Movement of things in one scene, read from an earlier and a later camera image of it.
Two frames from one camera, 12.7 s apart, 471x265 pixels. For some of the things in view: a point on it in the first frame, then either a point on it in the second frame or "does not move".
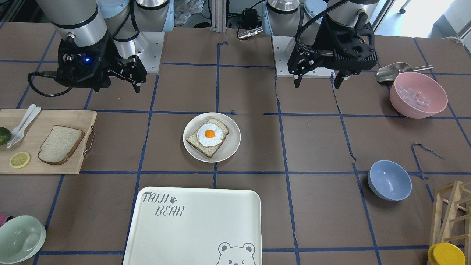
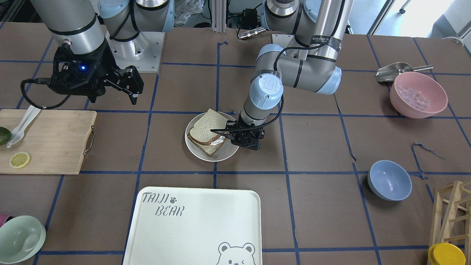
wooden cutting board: x=36 y=135 does not move
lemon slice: x=19 y=159 does not move
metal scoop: x=389 y=73 does not move
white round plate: x=211 y=137 does not move
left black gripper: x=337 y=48 → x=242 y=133
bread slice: x=59 y=144 → x=202 y=131
